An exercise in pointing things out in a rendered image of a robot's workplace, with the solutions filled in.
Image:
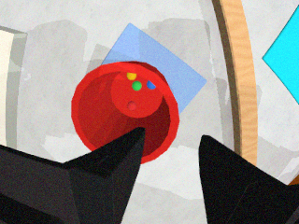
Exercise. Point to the green marble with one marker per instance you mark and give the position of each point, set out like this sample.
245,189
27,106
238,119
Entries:
137,85

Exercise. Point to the red marble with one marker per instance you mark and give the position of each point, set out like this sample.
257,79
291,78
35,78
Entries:
132,106

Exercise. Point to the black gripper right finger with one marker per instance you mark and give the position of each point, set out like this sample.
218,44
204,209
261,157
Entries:
236,192

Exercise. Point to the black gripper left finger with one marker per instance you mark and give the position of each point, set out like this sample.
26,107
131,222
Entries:
92,189

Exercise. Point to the yellow marble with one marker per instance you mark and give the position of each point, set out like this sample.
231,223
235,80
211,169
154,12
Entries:
131,76

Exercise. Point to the blue marble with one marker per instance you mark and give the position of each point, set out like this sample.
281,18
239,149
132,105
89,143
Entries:
151,87

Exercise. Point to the red cup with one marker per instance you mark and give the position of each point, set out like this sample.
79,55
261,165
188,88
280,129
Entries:
100,114

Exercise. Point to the tan rectangular block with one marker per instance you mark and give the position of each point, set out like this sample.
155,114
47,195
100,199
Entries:
241,77

